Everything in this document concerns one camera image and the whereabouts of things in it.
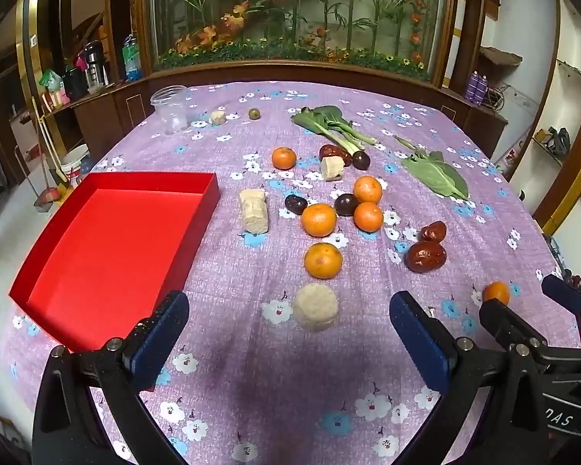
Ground orange tangerine edge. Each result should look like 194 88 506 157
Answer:
482 281 510 305

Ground large red jujube date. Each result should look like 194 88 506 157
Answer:
405 240 447 274

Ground small red jujube date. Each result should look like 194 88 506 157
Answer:
421 220 447 244

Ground round beige rice ball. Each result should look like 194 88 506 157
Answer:
292 283 339 332

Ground dark plum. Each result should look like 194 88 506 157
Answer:
333 193 359 217
351 150 370 170
284 194 308 215

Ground long beige cake piece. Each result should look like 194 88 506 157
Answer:
239 189 270 235

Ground red shallow tray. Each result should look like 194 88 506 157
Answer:
9 171 220 353

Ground large green leaf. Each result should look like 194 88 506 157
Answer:
394 136 469 200

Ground purple floral tablecloth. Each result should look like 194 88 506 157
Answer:
4 82 579 464

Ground broom and dustpan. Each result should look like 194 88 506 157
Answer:
26 96 69 213

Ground beige cake cube far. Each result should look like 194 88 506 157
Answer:
321 155 345 182

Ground white plastic bucket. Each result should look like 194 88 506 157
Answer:
60 144 90 188

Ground purple bottles on shelf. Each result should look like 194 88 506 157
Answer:
465 71 488 106

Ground small orange tangerine far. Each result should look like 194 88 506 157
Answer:
272 147 297 171

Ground green bok choy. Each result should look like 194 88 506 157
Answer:
290 105 378 155

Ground tiny beige cake piece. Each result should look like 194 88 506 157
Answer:
210 110 227 126

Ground clear plastic cup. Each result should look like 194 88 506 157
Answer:
150 85 187 134

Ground small green olive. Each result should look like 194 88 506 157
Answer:
249 108 261 120

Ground steel thermos flask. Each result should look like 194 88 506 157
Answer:
83 40 109 95

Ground green label water bottle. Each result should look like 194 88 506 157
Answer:
122 34 143 82

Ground flower and bamboo display case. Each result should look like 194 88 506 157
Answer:
136 0 456 84

